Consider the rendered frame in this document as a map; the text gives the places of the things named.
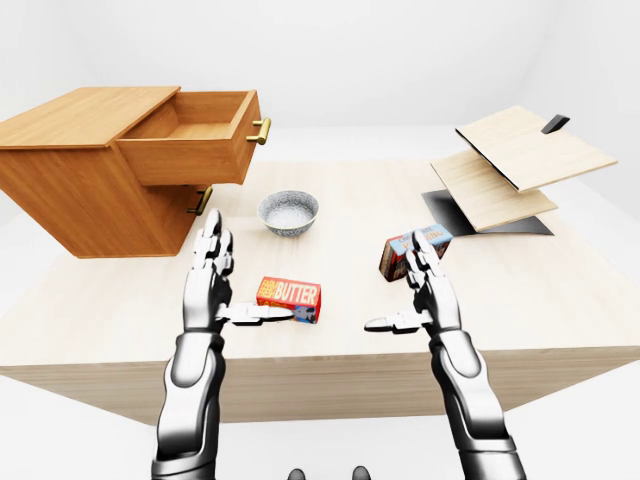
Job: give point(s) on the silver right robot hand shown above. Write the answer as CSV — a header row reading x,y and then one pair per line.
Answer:
x,y
437,300

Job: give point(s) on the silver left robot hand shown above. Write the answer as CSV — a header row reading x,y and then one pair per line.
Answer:
x,y
202,295

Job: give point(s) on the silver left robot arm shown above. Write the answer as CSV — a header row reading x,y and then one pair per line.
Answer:
x,y
187,400

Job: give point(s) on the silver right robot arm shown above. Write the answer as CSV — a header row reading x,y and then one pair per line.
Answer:
x,y
475,400

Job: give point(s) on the closed wooden drawer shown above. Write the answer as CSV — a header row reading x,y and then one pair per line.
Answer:
x,y
192,227

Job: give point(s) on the open wooden drawer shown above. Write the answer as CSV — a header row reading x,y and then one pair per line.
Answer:
x,y
185,157

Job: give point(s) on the wooden cabinet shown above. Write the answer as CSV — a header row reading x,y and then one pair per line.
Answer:
x,y
70,150

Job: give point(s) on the chocolate pudding box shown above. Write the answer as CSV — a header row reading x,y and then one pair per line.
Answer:
x,y
395,257

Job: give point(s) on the red butter box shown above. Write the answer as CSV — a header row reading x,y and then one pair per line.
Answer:
x,y
292,292

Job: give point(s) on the grey patterned bowl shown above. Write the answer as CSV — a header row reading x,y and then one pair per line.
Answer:
x,y
288,212

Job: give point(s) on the pale wood two-tier rack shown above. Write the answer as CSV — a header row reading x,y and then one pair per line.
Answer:
x,y
530,145

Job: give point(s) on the small dark rounded shape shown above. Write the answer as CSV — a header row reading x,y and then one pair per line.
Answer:
x,y
296,475
360,473

